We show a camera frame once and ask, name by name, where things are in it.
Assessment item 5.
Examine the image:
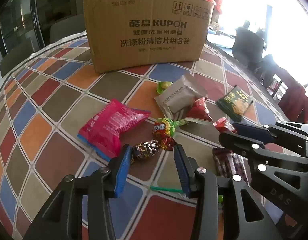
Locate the maroon striped snack bar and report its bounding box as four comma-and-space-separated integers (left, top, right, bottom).
212, 148, 249, 185

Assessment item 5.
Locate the green red lollipop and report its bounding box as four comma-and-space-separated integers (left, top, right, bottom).
153, 118, 188, 151

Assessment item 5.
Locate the red cloth on chair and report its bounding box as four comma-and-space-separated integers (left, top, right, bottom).
279, 78, 308, 124

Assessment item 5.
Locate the small red candy packet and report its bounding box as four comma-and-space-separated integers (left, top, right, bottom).
213, 117, 237, 133

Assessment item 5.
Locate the dark green chips packet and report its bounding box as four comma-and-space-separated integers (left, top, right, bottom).
216, 85, 253, 122

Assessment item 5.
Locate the red snack packet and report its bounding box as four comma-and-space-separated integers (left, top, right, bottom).
185, 97, 213, 125

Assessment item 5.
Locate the brown foil candy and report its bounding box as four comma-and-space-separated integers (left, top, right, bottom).
131, 139, 160, 163

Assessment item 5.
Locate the pink snack bag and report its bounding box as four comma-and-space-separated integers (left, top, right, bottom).
77, 99, 151, 161

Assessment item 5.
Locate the grey foil snack pouch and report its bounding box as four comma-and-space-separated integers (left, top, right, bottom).
155, 74, 208, 119

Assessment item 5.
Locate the colourful checkered tablecloth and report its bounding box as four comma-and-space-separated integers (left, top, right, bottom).
0, 36, 284, 239

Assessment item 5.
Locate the dark chair by window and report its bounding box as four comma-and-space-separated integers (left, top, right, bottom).
231, 27, 264, 66

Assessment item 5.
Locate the green wrapped candy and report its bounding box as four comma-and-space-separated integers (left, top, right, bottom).
157, 81, 173, 94

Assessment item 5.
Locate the red bow decoration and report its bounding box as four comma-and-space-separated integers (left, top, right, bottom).
207, 0, 222, 14

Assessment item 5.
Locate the brown cardboard box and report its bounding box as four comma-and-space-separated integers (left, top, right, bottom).
83, 0, 214, 73

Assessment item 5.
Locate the dark grey dining chair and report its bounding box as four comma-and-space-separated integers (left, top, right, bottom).
0, 38, 34, 77

